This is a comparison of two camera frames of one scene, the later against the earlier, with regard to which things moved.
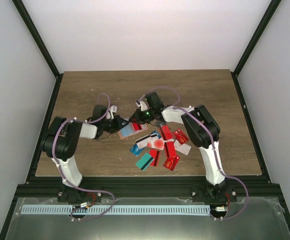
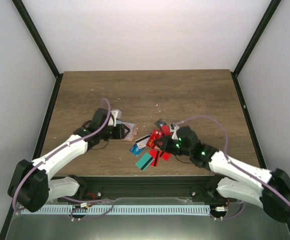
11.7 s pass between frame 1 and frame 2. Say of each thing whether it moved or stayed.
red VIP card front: moved
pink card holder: moved
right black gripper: moved
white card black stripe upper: stayed
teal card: stayed
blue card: stayed
